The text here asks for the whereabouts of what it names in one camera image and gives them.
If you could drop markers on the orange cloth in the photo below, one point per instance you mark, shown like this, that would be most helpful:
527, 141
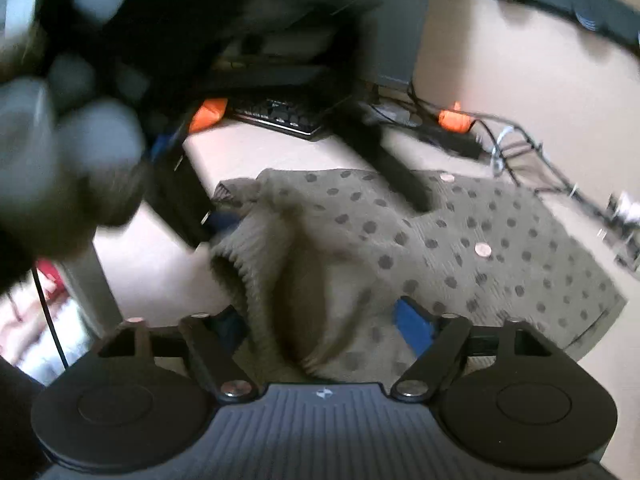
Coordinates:
207, 115

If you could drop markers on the olive polka dot cardigan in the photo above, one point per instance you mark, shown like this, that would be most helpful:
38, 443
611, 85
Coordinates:
400, 270

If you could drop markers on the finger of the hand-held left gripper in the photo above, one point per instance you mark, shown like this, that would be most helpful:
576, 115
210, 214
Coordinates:
220, 221
400, 175

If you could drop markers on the crumpled white paper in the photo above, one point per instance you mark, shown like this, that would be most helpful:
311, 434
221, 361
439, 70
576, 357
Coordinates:
627, 206

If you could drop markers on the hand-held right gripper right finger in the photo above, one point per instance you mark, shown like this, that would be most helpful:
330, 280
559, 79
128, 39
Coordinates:
412, 322

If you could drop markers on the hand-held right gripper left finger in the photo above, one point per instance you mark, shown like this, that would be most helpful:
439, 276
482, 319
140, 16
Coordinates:
230, 325

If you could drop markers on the black keyboard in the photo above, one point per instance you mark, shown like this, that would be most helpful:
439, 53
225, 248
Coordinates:
280, 112

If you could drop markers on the black power strip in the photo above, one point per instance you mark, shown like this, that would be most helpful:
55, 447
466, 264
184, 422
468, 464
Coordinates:
450, 142

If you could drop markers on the small orange clip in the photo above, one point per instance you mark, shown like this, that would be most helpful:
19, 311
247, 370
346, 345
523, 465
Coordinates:
456, 119

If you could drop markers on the red white printed cloth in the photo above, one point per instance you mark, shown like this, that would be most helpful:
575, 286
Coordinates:
35, 320

